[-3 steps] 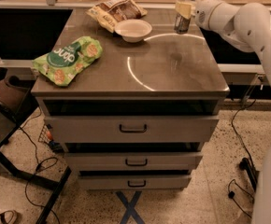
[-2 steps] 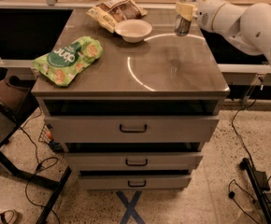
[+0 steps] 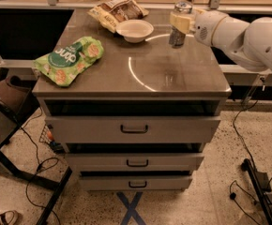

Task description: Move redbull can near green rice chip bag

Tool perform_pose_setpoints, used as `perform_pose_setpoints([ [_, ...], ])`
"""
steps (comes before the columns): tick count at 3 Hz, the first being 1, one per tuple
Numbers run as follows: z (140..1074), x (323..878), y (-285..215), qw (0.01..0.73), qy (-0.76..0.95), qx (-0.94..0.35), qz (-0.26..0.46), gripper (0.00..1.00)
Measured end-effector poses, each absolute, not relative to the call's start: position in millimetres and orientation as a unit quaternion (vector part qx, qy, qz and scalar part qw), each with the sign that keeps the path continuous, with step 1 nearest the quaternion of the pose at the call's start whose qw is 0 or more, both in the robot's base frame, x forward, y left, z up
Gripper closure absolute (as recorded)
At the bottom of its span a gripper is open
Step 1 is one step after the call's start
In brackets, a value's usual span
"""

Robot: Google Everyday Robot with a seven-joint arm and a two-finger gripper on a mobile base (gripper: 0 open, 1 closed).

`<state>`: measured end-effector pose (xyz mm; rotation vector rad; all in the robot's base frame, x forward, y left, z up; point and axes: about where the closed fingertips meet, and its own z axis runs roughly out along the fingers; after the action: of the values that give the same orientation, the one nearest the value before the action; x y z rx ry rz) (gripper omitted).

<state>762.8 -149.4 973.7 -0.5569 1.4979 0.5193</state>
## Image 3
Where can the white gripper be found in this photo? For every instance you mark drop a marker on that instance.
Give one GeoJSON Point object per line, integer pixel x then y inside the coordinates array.
{"type": "Point", "coordinates": [205, 27]}

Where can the silver redbull can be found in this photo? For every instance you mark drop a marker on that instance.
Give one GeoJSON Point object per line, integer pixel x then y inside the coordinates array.
{"type": "Point", "coordinates": [180, 20]}

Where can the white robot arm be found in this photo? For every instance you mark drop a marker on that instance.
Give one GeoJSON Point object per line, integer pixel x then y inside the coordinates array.
{"type": "Point", "coordinates": [248, 44]}

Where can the brown yellow chip bag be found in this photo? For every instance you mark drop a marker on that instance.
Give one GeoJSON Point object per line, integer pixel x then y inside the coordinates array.
{"type": "Point", "coordinates": [110, 14]}

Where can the green rice chip bag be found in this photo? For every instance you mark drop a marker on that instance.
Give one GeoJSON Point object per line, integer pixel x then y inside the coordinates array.
{"type": "Point", "coordinates": [63, 65]}

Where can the white bowl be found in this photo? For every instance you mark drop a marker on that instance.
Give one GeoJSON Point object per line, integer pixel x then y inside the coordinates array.
{"type": "Point", "coordinates": [134, 31]}

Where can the grey drawer cabinet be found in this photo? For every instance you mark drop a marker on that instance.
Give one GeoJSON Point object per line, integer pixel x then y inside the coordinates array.
{"type": "Point", "coordinates": [146, 79]}

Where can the top grey drawer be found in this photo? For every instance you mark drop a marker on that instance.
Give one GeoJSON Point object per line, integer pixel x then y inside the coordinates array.
{"type": "Point", "coordinates": [133, 129]}

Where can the grey drawer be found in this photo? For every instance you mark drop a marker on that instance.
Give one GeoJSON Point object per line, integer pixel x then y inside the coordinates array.
{"type": "Point", "coordinates": [99, 183]}
{"type": "Point", "coordinates": [133, 129]}
{"type": "Point", "coordinates": [134, 162]}

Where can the black stand right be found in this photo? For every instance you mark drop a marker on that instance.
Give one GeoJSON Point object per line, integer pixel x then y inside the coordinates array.
{"type": "Point", "coordinates": [261, 184]}

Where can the middle grey drawer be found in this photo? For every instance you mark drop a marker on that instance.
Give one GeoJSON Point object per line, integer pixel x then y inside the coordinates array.
{"type": "Point", "coordinates": [134, 162]}

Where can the bottom grey drawer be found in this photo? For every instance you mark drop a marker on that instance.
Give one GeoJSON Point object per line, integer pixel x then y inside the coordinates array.
{"type": "Point", "coordinates": [99, 183]}

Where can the dark side table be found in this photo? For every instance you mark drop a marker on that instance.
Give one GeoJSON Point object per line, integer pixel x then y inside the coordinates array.
{"type": "Point", "coordinates": [17, 104]}

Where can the black white sneaker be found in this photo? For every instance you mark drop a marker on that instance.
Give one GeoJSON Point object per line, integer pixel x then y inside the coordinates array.
{"type": "Point", "coordinates": [8, 218]}

